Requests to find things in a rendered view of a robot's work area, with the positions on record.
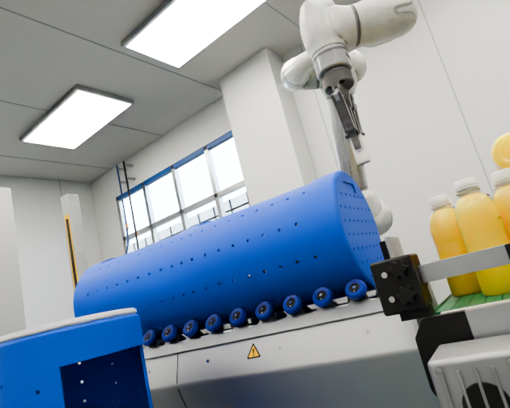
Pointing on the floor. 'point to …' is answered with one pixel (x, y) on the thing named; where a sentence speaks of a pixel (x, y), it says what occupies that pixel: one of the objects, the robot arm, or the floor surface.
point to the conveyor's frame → (471, 326)
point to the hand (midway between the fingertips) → (359, 150)
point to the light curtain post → (74, 237)
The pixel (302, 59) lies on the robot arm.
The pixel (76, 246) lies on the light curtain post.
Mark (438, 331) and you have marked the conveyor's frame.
